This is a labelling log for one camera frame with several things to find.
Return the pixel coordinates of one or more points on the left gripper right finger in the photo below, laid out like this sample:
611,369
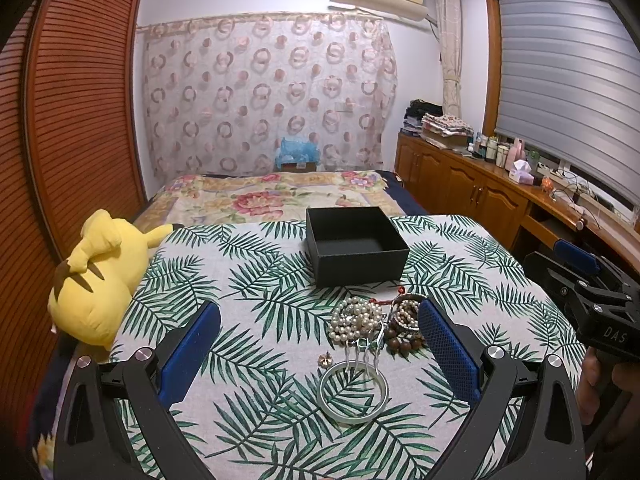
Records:
546,440

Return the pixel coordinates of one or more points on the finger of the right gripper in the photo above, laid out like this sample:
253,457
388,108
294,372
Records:
575,257
557,281

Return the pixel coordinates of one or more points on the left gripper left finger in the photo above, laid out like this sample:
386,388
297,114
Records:
92,441

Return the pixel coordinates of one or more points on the silver hair comb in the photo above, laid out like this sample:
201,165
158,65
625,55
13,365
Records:
362,355

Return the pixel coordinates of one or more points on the white pearl bracelet cluster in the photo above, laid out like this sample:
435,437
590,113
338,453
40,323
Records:
355,319

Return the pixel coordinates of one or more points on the black jewelry box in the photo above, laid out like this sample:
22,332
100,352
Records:
353,246

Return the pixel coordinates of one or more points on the wooden sideboard cabinet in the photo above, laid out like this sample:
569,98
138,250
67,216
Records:
523,218

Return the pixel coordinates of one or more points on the pink tissue box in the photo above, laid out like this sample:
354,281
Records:
521,172

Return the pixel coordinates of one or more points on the pink bottle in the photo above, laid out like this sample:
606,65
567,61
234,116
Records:
515,153

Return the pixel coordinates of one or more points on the yellow plush toy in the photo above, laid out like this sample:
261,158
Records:
92,288

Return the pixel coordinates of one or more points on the grey window blind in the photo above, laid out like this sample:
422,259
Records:
569,85

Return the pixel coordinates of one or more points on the folded cloth stack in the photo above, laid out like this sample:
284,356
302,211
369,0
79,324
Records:
446,131

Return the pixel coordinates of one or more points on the palm leaf tablecloth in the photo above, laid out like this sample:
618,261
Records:
277,398

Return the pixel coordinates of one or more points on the small gold flower brooch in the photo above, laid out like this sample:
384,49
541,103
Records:
325,361

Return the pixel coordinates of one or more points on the floral bed cover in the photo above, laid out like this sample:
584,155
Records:
281,196

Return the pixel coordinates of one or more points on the tied beige curtain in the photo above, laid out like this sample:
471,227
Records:
449,23

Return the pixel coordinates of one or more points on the blue plastic bag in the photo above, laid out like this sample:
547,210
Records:
297,152

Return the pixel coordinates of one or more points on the wooden louvered wardrobe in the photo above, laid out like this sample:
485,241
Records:
68,148

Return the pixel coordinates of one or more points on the circle patterned curtain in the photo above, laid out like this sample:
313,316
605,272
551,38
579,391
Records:
220,94

